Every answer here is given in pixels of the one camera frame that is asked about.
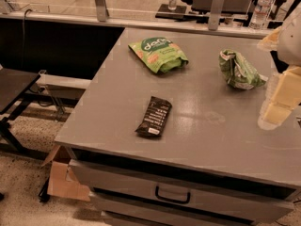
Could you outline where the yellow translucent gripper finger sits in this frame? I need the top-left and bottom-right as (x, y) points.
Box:
(258, 65), (301, 130)

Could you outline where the black rxbar chocolate wrapper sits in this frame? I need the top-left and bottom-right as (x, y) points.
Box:
(135, 96), (172, 137)

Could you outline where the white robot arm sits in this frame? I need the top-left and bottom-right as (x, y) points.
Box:
(258, 5), (301, 130)

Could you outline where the crumpled green snack bag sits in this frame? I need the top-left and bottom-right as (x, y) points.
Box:
(218, 49), (268, 90)

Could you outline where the green rice chip bag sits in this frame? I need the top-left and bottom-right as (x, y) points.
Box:
(128, 37), (188, 73)

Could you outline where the clear water bottle right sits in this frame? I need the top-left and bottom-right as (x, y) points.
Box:
(249, 0), (274, 29)

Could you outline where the grey top drawer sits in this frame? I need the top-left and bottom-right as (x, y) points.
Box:
(70, 160), (293, 225)

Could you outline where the grey drawer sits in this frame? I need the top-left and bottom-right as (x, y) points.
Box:
(88, 191), (252, 226)
(70, 160), (293, 225)

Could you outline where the grey lower drawer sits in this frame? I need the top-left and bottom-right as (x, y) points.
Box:
(88, 191), (252, 226)

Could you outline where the brown cardboard box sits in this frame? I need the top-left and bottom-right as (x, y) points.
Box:
(41, 145), (90, 202)

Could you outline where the black side table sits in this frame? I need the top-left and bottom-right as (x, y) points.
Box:
(0, 67), (41, 153)

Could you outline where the metal rail post right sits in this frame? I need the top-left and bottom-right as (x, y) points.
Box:
(208, 0), (225, 31)

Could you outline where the metal rail post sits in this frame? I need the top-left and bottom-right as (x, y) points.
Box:
(94, 0), (109, 22)
(208, 0), (225, 31)

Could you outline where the black drawer handle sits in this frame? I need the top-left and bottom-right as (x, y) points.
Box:
(154, 186), (191, 204)

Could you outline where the metal rail post left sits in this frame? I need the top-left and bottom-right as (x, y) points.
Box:
(94, 0), (109, 22)

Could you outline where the black cable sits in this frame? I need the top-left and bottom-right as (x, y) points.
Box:
(20, 8), (34, 70)

